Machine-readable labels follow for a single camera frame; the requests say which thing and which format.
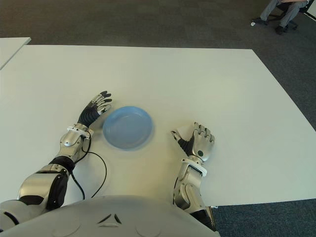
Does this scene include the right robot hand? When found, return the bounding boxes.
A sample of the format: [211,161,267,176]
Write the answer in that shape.
[170,121,217,162]

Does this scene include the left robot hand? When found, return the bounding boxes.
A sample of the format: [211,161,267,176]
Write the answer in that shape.
[78,90,113,128]

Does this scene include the white charger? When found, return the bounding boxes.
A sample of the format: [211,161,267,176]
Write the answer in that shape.
[175,124,196,141]

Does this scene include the blue plate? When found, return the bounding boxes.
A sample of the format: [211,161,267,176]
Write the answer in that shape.
[102,106,156,150]

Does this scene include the white side table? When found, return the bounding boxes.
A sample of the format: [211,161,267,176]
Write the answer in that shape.
[0,37,32,71]

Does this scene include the grey robot torso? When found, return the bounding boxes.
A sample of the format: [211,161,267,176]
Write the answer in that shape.
[0,195,220,237]

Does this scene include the seated person grey trousers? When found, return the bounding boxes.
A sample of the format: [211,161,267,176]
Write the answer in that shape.
[259,0,309,35]

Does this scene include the black office chair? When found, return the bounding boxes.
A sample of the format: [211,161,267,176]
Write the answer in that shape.
[268,0,316,30]

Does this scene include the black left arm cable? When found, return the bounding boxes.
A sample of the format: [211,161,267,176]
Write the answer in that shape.
[71,137,107,199]

